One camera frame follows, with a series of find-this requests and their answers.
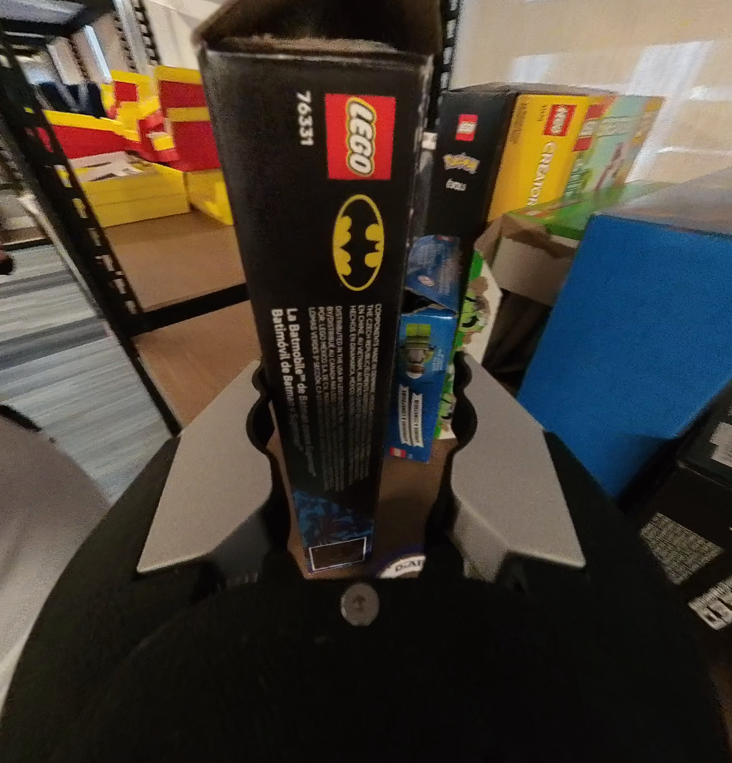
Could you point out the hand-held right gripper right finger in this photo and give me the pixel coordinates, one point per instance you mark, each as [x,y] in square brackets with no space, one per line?
[515,490]

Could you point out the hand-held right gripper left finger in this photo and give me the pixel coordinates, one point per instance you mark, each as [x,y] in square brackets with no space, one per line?
[210,490]

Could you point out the black toy box yellow emblem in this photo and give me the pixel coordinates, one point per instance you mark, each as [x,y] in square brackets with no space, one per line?
[329,299]

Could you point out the black metal rack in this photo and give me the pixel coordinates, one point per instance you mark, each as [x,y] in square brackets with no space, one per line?
[56,204]

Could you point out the small blue toy box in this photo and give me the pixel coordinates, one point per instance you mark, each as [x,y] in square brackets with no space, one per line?
[425,346]

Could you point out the white shirt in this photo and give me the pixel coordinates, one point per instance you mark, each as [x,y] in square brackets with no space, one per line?
[32,537]

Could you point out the black box white print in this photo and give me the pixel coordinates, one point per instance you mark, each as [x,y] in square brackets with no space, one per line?
[706,525]

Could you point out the large blue toy box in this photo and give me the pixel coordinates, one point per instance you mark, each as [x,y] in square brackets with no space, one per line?
[640,334]

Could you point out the brown wooden shelf board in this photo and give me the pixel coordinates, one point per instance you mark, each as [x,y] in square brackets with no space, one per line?
[174,257]

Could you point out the green white toy box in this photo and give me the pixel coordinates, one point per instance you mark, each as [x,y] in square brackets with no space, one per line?
[568,215]

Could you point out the dark blue toy box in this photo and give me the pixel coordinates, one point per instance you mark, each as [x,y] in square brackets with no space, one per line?
[461,168]

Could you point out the red yellow storage bins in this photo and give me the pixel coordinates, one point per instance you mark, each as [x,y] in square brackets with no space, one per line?
[139,143]

